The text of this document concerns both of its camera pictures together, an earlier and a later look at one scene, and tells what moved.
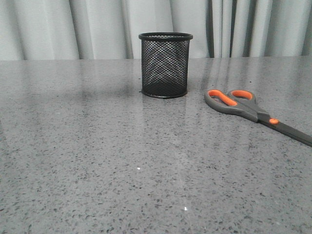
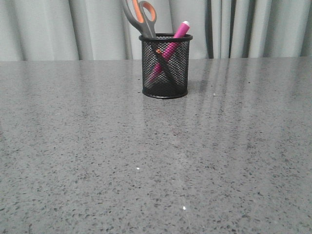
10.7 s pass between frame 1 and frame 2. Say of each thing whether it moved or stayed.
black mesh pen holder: stayed
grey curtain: stayed
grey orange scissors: moved
